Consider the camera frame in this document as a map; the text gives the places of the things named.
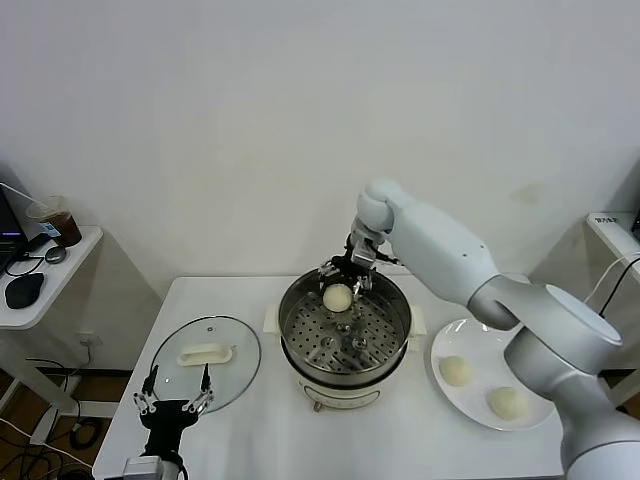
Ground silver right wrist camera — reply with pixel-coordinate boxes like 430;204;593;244
348;228;377;267

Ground white side table with label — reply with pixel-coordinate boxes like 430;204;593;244
583;212;640;321

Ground cream electric cooking pot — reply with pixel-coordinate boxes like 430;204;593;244
263;303;428;414

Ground glass lid with cream handle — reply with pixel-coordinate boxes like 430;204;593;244
149;314;263;415

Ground plastic iced coffee cup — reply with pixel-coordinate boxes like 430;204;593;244
27;195;84;249

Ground white steamed baozi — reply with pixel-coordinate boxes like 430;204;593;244
486;385;530;419
438;356;473;388
322;283;353;314

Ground white side table with laptop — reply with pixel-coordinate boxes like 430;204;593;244
0;225;106;446

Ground black laptop computer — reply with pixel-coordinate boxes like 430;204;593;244
0;164;41;276

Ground black cable with adapter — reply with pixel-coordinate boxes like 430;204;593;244
599;257;640;319

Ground black computer mouse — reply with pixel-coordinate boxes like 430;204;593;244
5;273;47;311

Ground white round plate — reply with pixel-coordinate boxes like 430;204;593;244
430;318;556;433

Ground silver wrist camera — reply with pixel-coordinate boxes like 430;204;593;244
123;455;166;480
348;228;377;267

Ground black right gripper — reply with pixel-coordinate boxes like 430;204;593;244
317;253;375;300

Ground black floor cable coil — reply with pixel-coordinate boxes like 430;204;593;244
68;418;105;452

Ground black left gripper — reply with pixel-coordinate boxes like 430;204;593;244
132;363;217;457

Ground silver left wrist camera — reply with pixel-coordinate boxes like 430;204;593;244
123;455;166;480

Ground stainless steel steamer basket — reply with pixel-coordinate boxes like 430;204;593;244
277;266;414;376

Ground white cable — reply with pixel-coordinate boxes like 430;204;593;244
583;252;640;306

